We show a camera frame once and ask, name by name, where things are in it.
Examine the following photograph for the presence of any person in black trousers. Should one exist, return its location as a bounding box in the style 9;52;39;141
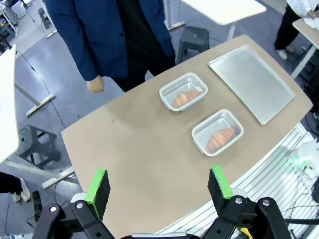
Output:
273;0;319;60

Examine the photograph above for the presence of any golden brown croissant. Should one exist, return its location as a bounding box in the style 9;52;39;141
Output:
206;127;236;151
171;90;201;109

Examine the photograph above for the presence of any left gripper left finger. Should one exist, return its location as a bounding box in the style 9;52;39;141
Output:
32;168;116;239

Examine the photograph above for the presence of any white table with T-legs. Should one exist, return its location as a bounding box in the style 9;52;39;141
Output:
0;44;77;189

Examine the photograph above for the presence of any person's right hand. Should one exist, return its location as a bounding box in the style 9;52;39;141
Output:
86;74;105;94

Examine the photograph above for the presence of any dark grey plastic stool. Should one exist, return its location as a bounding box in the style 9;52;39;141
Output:
176;25;210;64
16;124;62;170

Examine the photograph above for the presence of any person in navy jacket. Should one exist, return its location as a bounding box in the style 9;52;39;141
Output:
44;0;176;93

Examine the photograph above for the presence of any perforated metal baking tray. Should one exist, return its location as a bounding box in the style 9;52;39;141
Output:
208;44;296;125

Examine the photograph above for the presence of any aluminium profile base frame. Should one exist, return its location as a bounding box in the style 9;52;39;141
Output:
157;123;316;236

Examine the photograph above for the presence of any grey waste bin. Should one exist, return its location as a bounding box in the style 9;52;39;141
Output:
37;7;52;28

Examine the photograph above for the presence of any white height-adjustable table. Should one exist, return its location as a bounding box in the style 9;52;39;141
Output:
166;0;267;41

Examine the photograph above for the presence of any black cable tangle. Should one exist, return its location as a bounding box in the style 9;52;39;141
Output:
279;179;319;239

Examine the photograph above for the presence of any translucent plastic clip lid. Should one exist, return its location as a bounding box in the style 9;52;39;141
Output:
191;109;244;157
159;72;209;115

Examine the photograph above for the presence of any black floor cable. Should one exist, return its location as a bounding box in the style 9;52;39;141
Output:
14;48;66;130

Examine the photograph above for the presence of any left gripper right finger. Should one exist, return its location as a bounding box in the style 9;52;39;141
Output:
203;165;293;239

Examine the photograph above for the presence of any person with white shoes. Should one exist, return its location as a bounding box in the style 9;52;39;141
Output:
0;171;31;203

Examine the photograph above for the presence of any beige side table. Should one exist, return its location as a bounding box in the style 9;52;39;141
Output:
290;17;319;79

